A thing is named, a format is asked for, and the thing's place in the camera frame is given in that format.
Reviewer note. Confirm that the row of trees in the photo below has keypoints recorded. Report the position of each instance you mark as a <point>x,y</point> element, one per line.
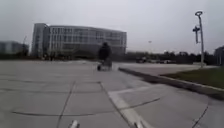
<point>180,57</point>

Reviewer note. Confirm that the robot's own part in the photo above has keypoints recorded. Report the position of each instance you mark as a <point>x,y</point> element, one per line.
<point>74,124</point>
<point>139,125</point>

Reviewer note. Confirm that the person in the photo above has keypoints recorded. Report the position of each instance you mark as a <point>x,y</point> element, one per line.
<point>105,51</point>

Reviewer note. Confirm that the grey concrete pavement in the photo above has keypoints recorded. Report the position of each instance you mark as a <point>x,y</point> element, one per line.
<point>66,90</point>

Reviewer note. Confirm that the lamp pole with camera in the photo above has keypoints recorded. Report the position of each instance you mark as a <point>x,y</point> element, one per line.
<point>201,43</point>

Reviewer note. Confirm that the grey kerb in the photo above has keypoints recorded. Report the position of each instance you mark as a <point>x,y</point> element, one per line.
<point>173,81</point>

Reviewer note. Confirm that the grass patch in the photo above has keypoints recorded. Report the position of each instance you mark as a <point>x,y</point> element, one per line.
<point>203,76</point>

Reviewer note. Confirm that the low grey building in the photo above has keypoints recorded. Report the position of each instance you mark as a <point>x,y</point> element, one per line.
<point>11,48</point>

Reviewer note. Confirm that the small vehicle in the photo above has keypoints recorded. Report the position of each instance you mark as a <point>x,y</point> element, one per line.
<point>105,65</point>

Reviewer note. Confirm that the wide grey glass building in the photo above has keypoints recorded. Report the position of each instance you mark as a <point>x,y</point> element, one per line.
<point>76,38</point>

